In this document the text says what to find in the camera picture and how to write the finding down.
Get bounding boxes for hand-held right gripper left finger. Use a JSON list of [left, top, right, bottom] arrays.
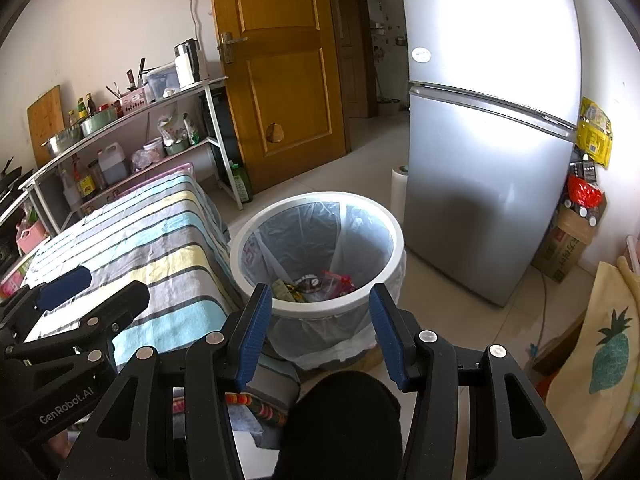
[[59, 282, 274, 480]]

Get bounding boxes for white electric kettle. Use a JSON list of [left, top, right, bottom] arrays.
[[174, 39, 208, 83]]

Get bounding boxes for metal basin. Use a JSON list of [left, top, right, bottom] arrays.
[[41, 127, 83, 157]]

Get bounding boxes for pink utensil holder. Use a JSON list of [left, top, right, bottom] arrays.
[[119, 87, 148, 111]]

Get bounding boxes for red capped sauce bottle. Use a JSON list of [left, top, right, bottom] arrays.
[[72, 152, 98, 198]]

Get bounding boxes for wooden cutting board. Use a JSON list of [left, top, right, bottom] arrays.
[[26, 85, 66, 161]]

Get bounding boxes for silver refrigerator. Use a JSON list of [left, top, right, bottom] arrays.
[[397, 0, 586, 308]]

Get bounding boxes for black wok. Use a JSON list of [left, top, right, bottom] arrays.
[[0, 157, 23, 196]]

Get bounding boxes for metal shelf rack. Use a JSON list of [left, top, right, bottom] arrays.
[[20, 76, 246, 241]]

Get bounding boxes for pink storage bin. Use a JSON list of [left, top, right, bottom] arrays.
[[107, 161, 196, 201]]

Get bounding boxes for person's leg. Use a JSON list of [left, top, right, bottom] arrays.
[[272, 370, 406, 480]]

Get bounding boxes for person's left hand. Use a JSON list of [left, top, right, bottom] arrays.
[[47, 430, 81, 461]]

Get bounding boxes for grocery plastic bag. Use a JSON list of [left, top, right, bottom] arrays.
[[156, 112, 201, 148]]

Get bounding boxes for yellow hanging bag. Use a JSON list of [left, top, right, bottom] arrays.
[[575, 96, 613, 170]]

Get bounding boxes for white paper roll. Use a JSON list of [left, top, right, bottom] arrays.
[[391, 162, 412, 226]]

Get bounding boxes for red patterned cloth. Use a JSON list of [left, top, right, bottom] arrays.
[[172, 392, 291, 428]]

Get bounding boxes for clear plastic storage box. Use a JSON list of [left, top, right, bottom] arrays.
[[144, 64, 180, 102]]

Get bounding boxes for pineapple print cloth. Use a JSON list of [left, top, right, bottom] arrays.
[[545, 255, 640, 480]]

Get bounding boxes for green plastic bottle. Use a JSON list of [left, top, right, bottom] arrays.
[[227, 161, 253, 205]]

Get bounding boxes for pink plastic basket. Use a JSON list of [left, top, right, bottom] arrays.
[[15, 220, 48, 256]]

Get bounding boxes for green pot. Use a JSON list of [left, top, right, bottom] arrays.
[[80, 109, 123, 137]]

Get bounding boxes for printed cardboard box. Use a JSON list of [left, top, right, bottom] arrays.
[[530, 205, 601, 283]]

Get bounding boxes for white lined trash bin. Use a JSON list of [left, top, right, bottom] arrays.
[[227, 191, 407, 371]]

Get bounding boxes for striped blanket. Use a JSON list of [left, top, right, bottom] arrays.
[[20, 172, 246, 376]]

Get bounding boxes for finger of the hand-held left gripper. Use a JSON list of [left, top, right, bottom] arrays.
[[0, 280, 151, 361], [0, 265, 93, 343]]

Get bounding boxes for green cable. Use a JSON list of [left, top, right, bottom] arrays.
[[527, 270, 548, 361]]

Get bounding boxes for red plastic bag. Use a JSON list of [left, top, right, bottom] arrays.
[[567, 175, 603, 211]]

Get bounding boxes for wooden door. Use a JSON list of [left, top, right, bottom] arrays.
[[207, 0, 348, 196]]

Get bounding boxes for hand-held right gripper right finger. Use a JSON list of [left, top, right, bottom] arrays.
[[369, 282, 583, 480]]

